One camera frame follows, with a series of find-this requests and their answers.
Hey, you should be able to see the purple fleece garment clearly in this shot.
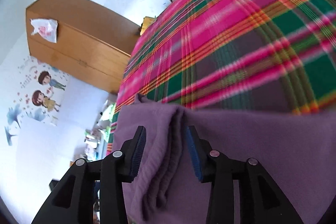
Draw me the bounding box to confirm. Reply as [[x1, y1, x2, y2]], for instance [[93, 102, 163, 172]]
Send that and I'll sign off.
[[113, 95, 335, 223]]

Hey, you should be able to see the glass top side table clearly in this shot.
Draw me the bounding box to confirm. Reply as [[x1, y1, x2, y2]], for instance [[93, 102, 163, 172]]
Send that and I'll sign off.
[[73, 99, 116, 161]]

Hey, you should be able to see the wooden wardrobe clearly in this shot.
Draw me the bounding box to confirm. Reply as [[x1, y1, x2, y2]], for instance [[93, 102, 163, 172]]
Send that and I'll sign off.
[[26, 0, 140, 94]]

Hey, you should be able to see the pink plaid tablecloth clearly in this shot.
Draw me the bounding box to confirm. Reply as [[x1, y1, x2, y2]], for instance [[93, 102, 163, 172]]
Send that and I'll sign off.
[[106, 0, 336, 156]]

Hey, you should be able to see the white red plastic bag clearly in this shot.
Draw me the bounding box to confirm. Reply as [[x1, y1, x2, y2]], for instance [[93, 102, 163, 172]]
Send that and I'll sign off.
[[30, 18, 58, 43]]

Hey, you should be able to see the yellow box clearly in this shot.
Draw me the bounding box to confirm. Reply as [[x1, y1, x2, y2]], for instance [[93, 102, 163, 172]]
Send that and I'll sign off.
[[139, 16, 157, 36]]

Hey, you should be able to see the cartoon wall sticker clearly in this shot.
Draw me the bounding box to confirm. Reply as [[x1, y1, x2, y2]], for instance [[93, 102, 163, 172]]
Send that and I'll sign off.
[[1, 56, 70, 147]]

